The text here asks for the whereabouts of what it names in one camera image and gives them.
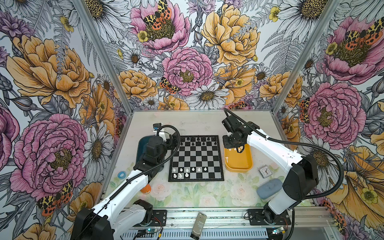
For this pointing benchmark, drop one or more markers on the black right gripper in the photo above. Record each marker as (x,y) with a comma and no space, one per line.
(226,144)

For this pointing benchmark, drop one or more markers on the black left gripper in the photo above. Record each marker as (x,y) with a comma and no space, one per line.
(172,145)

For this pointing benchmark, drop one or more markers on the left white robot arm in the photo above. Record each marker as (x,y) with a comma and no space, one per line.
(108,219)

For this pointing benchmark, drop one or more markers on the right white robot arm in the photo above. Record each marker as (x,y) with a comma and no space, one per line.
(302,174)

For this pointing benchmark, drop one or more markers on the teal plastic bin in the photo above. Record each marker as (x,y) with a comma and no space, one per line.
(144,150)

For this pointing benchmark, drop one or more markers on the yellow plastic tray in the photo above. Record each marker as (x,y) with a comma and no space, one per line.
(239,162)

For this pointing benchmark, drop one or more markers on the black and white chessboard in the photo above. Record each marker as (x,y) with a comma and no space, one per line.
(202,153)

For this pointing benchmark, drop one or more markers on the small white clock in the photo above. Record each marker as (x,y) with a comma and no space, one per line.
(265,172)

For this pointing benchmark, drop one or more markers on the orange pill bottle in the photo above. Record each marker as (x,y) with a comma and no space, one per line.
(146,190)

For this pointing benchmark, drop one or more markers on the grey blue sponge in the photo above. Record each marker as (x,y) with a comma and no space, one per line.
(269,188)

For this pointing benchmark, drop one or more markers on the silver usb hub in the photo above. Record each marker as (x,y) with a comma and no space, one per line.
(198,227)

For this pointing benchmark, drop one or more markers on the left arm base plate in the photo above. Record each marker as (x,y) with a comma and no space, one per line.
(158,219)

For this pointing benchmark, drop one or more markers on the aluminium front rail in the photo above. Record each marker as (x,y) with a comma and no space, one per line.
(178,218)

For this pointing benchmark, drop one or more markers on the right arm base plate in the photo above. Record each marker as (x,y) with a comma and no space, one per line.
(259,217)

